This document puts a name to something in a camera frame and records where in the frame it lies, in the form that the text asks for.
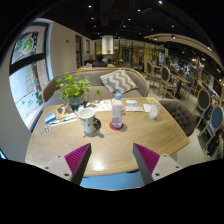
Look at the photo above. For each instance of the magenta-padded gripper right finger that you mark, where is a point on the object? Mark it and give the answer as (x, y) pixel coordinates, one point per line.
(146, 159)

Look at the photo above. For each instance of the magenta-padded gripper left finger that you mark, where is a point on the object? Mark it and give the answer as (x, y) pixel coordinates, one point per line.
(77, 159)

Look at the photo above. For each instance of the clear blue-capped water bottle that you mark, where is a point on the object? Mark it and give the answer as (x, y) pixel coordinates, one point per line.
(117, 113)

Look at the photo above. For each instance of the white printed mug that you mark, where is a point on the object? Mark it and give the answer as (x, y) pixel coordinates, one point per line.
(86, 120)

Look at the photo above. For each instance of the flat round red coaster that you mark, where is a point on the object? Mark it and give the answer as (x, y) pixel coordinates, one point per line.
(112, 127)

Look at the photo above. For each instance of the clear plastic cup with straw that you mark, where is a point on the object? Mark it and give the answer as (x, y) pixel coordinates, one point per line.
(154, 110)

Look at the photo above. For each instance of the blue and white tissue pack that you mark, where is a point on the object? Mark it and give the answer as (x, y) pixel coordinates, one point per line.
(50, 118)

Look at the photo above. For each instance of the brown printed card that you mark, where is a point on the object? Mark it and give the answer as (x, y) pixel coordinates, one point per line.
(64, 110)

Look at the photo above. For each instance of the small light blue box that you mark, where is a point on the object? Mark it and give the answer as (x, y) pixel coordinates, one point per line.
(80, 108)

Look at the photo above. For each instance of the white paper napkin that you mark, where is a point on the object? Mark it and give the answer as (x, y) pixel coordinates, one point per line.
(147, 107)

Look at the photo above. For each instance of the grey tufted chair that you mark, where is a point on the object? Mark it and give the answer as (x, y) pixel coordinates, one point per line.
(180, 115)

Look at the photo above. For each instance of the yellow square card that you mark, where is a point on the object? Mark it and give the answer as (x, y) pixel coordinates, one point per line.
(151, 100)

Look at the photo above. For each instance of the printed paper placemat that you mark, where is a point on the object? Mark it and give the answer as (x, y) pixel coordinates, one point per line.
(104, 105)

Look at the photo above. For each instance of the grey curved sofa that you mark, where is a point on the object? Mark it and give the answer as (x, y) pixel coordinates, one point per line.
(103, 92)

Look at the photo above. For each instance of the green potted plant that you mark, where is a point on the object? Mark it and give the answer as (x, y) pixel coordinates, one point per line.
(74, 86)

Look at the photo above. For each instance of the group of dining chairs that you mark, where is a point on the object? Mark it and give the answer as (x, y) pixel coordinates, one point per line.
(203, 100)

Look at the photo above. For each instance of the grey chevron cushion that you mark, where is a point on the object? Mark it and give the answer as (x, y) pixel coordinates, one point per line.
(118, 81)

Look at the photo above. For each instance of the window with festive stickers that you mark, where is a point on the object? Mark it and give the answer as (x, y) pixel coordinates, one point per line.
(26, 90)

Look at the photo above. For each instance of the person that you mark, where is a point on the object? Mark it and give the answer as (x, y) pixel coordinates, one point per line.
(99, 61)

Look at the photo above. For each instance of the white round column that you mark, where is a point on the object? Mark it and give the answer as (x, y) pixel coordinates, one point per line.
(107, 44)

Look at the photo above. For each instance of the group of ceiling lights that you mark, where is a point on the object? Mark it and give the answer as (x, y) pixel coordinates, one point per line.
(89, 6)

